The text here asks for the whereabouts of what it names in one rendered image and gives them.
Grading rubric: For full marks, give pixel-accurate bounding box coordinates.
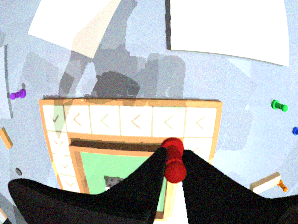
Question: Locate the white die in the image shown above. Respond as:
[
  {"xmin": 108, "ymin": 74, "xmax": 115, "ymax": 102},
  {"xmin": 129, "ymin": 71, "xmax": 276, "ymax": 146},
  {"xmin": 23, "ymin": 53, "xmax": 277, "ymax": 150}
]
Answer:
[{"xmin": 105, "ymin": 177, "xmax": 124, "ymax": 189}]

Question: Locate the purple game pawn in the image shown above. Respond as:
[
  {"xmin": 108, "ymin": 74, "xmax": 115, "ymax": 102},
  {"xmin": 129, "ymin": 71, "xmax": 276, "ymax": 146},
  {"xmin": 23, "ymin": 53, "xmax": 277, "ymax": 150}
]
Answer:
[{"xmin": 11, "ymin": 89, "xmax": 27, "ymax": 99}]

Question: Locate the red game pawn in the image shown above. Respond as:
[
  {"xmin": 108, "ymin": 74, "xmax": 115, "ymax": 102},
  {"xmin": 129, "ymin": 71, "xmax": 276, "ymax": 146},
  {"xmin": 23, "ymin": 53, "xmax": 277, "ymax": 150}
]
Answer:
[{"xmin": 161, "ymin": 137, "xmax": 186, "ymax": 184}]

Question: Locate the orange rectangular tile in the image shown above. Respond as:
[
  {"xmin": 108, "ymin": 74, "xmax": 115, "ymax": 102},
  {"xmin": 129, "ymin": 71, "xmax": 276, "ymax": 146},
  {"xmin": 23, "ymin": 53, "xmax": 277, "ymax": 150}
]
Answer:
[{"xmin": 0, "ymin": 128, "xmax": 13, "ymax": 149}]

